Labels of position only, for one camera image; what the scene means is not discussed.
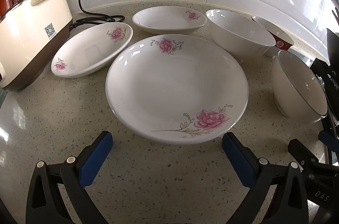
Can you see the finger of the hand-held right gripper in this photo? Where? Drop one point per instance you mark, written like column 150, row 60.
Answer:
column 328, row 138
column 302, row 154

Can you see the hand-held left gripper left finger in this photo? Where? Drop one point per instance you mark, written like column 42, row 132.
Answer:
column 96, row 157

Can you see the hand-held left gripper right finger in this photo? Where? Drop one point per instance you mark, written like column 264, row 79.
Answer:
column 238, row 160

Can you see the white bowl with silver rim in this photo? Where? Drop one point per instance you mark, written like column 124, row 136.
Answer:
column 296, row 86

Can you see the large round floral plate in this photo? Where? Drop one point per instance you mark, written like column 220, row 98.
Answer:
column 174, row 86

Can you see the oval floral plate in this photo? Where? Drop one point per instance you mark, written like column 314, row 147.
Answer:
column 164, row 19
column 90, row 52

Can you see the white bowl with red pattern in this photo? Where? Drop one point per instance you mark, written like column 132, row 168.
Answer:
column 270, row 29

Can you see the large plain white bowl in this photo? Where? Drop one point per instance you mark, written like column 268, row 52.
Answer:
column 238, row 36

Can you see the black gas stove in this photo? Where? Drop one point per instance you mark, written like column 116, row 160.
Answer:
column 321, row 73

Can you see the cream electric cooker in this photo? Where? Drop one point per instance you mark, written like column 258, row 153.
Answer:
column 26, row 36

